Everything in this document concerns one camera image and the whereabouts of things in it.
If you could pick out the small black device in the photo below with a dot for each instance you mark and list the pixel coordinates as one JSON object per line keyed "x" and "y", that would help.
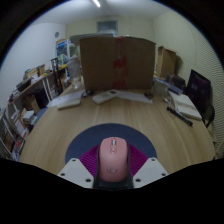
{"x": 88, "y": 93}

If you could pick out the white paper sheet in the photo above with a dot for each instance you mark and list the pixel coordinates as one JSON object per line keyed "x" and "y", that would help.
{"x": 65, "y": 97}
{"x": 133, "y": 96}

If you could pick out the round wall clock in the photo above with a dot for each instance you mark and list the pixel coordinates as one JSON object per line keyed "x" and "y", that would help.
{"x": 56, "y": 34}

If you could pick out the clear plastic bag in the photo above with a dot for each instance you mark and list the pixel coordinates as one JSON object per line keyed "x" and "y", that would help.
{"x": 74, "y": 71}

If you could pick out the black marker pen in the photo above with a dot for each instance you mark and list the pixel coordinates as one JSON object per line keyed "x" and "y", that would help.
{"x": 180, "y": 116}

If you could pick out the large brown cardboard box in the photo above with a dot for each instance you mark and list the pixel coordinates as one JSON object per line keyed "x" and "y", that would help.
{"x": 100, "y": 63}

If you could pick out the black office chair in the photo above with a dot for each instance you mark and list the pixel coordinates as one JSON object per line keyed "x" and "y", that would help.
{"x": 199, "y": 88}

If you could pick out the blue book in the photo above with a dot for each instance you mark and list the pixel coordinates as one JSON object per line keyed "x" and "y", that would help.
{"x": 171, "y": 87}

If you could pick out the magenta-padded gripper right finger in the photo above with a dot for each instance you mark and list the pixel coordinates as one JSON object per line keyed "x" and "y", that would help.
{"x": 150, "y": 171}

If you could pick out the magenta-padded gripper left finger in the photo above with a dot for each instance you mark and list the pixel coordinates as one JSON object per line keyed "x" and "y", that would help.
{"x": 76, "y": 173}

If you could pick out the cluttered shelf unit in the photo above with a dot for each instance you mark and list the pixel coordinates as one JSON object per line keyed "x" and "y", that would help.
{"x": 23, "y": 106}

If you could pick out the thick white book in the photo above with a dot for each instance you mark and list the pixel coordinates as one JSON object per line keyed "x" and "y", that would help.
{"x": 186, "y": 106}

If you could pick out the dark blue round mouse pad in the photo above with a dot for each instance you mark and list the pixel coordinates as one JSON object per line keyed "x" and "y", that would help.
{"x": 86, "y": 138}

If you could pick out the pink computer mouse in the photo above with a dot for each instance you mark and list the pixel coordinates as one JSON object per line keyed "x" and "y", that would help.
{"x": 113, "y": 160}

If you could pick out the ceiling light tube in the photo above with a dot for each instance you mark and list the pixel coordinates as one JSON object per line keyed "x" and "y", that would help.
{"x": 96, "y": 3}

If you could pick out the small open cardboard box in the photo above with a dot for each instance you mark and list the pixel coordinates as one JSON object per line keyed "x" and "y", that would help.
{"x": 166, "y": 61}

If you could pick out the wall window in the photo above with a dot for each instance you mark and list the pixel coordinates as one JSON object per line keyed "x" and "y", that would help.
{"x": 107, "y": 27}

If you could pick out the small flat white box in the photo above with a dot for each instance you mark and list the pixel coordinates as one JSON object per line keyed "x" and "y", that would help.
{"x": 69, "y": 104}

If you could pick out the clear plastic container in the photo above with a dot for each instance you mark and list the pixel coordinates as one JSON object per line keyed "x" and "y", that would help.
{"x": 160, "y": 88}

